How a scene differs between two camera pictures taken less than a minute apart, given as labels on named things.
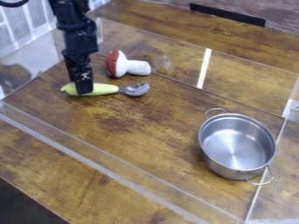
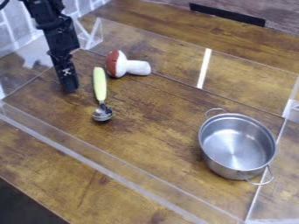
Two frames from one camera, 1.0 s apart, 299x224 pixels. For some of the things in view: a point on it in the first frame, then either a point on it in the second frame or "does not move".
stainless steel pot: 237,145 does not move
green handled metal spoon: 105,89 to 103,113
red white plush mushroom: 117,65 does not move
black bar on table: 232,16 does not move
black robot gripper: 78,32 to 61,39
